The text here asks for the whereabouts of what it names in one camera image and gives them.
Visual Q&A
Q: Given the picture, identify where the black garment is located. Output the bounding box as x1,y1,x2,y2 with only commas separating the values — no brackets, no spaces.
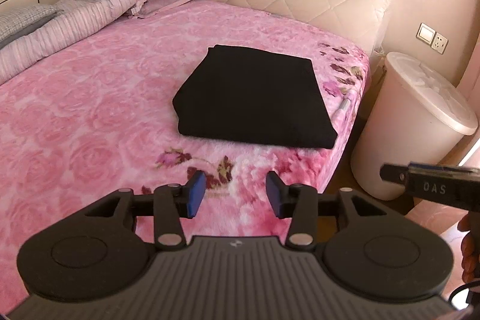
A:
172,45,338,149

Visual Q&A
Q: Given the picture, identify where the person's right hand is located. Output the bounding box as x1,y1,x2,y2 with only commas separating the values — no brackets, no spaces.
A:
457,214,479,283

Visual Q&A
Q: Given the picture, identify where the white round bin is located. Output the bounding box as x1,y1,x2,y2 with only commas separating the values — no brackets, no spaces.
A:
351,52,479,201

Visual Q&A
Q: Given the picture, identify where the white pink tube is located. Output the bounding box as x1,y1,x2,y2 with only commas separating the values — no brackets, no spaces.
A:
331,90,356,119

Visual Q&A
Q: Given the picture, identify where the pink floral bed blanket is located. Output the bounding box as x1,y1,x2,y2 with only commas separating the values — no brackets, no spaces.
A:
1,0,369,313

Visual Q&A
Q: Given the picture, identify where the grey knitted cushion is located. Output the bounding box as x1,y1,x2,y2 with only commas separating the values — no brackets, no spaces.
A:
1,4,63,48

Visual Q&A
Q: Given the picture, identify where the wall switch and socket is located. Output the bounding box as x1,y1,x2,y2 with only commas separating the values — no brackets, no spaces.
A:
416,23,448,54

